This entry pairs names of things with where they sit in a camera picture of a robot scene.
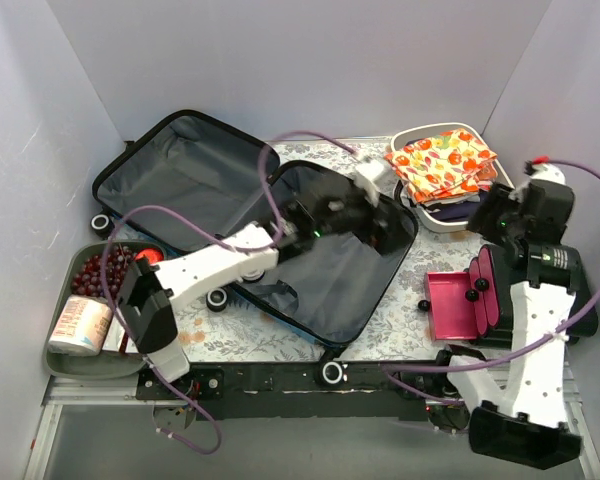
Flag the black storage box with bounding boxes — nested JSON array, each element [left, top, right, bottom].
[[472, 243, 600, 349]]

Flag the dark purple garment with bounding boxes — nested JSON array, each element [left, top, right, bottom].
[[427, 191, 488, 222]]

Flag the orange floral cloth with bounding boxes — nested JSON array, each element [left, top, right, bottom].
[[385, 128, 498, 205]]

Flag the blue fish-print suitcase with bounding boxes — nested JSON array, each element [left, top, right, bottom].
[[90, 109, 420, 387]]

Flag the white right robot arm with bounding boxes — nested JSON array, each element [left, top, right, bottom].
[[432, 179, 583, 470]]

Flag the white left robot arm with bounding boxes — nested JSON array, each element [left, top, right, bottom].
[[115, 176, 415, 400]]

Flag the cream plastic basin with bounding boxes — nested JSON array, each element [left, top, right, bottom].
[[385, 122, 512, 233]]

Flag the floral fern table mat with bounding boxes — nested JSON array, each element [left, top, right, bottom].
[[153, 138, 482, 363]]

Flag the red apple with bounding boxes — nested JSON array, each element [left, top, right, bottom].
[[134, 247, 164, 265]]

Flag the dark red grape bunch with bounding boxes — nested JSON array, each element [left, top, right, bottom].
[[70, 246, 136, 300]]

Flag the white small box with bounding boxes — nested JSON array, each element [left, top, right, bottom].
[[102, 319, 128, 354]]

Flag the dark green tray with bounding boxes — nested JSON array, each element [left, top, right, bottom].
[[42, 241, 145, 380]]

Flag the pink patterned packet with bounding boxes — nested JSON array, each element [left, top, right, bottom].
[[47, 295, 113, 357]]

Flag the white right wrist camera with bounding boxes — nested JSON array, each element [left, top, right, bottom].
[[525, 156, 566, 185]]

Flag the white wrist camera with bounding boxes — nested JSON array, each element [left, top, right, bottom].
[[353, 155, 393, 207], [525, 156, 566, 185]]

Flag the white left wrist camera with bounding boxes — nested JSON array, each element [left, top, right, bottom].
[[353, 155, 393, 207]]

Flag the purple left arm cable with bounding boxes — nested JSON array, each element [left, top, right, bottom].
[[100, 130, 366, 455]]

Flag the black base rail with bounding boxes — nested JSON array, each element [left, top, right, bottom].
[[134, 359, 491, 421]]

